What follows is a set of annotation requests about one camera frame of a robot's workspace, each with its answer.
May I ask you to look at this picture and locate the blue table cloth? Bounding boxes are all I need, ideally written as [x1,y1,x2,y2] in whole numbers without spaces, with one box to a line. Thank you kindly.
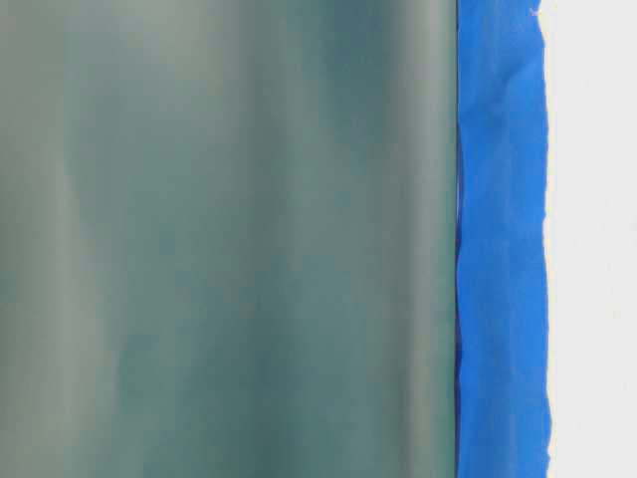
[456,1,550,477]

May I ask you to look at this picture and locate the grey green backdrop curtain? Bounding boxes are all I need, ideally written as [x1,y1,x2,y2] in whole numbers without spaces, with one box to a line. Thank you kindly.
[1,1,457,477]

